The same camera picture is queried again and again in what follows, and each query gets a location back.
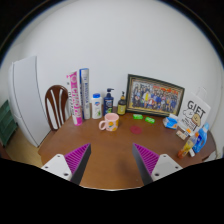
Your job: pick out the white paper gift bag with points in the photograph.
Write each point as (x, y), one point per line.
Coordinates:
(195, 111)

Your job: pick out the green packet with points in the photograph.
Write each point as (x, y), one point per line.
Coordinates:
(138, 116)
(150, 120)

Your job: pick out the brown wooden chair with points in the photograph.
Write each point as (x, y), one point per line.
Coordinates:
(55, 100)

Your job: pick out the dark blue pump bottle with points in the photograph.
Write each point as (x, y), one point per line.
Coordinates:
(108, 105)

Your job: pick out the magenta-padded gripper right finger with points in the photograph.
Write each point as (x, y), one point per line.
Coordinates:
(146, 159)

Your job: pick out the white refrigerator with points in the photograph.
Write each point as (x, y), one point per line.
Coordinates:
(28, 100)

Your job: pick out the blue detergent bottle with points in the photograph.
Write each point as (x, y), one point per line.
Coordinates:
(201, 140)

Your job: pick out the pink and white tube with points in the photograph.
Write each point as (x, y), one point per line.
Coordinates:
(75, 100)

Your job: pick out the pink mug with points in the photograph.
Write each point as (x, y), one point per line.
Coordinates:
(111, 122)

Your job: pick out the orange-capped clear drink bottle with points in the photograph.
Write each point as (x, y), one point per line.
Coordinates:
(185, 148)

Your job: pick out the blue tissue pack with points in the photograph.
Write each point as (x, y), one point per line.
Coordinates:
(170, 122)

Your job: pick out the brown pump bottle yellow label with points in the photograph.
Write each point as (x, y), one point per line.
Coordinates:
(121, 107)

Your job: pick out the white bottle with blue cap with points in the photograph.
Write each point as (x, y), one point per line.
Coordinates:
(97, 107)

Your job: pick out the framed group picture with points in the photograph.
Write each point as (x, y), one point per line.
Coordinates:
(154, 95)

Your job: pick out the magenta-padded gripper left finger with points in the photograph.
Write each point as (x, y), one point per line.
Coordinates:
(78, 159)

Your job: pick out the white blue and green tube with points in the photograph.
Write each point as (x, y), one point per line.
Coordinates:
(85, 93)

